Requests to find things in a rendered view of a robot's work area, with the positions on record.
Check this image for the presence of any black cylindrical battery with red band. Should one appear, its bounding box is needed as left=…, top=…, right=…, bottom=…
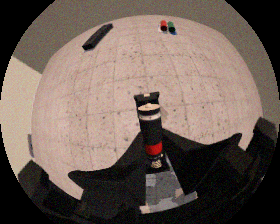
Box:
left=137, top=103, right=162, bottom=161

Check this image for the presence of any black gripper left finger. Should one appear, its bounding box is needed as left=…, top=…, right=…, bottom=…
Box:
left=67, top=131, right=146, bottom=207

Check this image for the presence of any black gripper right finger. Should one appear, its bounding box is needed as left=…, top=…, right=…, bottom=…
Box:
left=161, top=127, right=242, bottom=196

